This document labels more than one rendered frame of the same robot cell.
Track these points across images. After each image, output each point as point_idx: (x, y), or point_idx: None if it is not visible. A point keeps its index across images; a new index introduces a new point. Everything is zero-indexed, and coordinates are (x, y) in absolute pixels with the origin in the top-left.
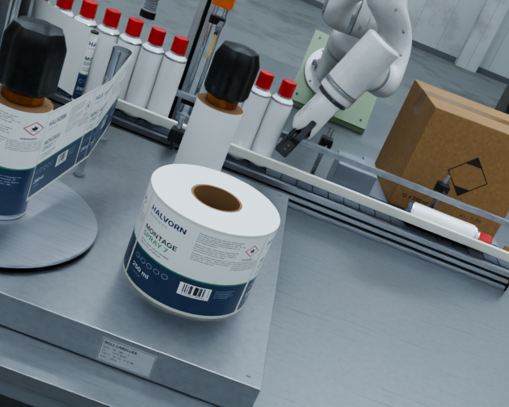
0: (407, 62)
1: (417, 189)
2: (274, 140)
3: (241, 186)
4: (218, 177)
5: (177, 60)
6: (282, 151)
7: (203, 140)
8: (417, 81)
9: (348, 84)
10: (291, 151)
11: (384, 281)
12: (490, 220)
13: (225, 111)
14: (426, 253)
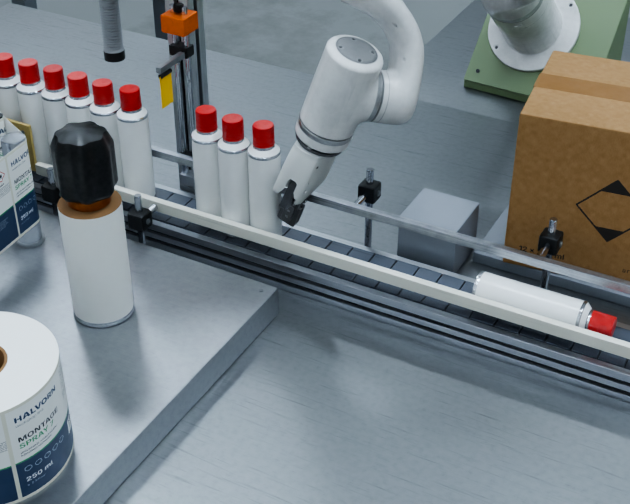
0: (418, 67)
1: (490, 251)
2: (267, 206)
3: (34, 336)
4: (10, 325)
5: (127, 119)
6: (284, 219)
7: (72, 254)
8: (550, 56)
9: (316, 123)
10: (296, 217)
11: (384, 412)
12: (615, 289)
13: (82, 216)
14: (506, 353)
